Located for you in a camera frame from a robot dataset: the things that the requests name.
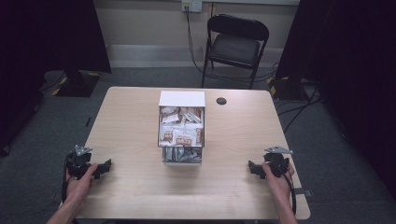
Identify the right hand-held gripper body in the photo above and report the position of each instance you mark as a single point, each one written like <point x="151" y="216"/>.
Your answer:
<point x="276" y="160"/>

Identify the black stand base striped tape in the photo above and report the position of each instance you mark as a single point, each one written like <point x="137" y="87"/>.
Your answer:
<point x="76" y="83"/>
<point x="288" y="88"/>

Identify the white wall socket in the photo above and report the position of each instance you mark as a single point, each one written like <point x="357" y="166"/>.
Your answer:
<point x="191" y="5"/>

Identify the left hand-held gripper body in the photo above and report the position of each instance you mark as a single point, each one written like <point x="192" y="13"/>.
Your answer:
<point x="77" y="161"/>

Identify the white box of snack packets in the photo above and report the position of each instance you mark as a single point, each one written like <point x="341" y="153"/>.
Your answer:
<point x="182" y="99"/>

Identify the grey tape strip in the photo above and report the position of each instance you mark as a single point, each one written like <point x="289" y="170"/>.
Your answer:
<point x="303" y="192"/>

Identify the person's right hand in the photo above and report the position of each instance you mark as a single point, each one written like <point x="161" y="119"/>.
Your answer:
<point x="278" y="184"/>

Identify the pile of white orange packets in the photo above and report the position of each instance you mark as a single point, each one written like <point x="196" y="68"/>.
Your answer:
<point x="182" y="127"/>

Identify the dark curtain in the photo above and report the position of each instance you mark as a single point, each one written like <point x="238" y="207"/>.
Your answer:
<point x="37" y="46"/>
<point x="351" y="62"/>

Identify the pile of silver packets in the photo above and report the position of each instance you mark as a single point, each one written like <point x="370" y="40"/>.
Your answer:
<point x="182" y="154"/>

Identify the person's left hand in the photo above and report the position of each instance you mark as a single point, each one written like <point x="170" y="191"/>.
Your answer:
<point x="79" y="186"/>

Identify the clear drawer with white packets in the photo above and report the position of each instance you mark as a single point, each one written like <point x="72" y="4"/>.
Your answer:
<point x="181" y="143"/>

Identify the black folding chair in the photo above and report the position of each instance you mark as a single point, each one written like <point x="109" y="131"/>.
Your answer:
<point x="235" y="46"/>

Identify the clear drawer with silver packets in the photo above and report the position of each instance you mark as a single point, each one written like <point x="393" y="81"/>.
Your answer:
<point x="182" y="162"/>

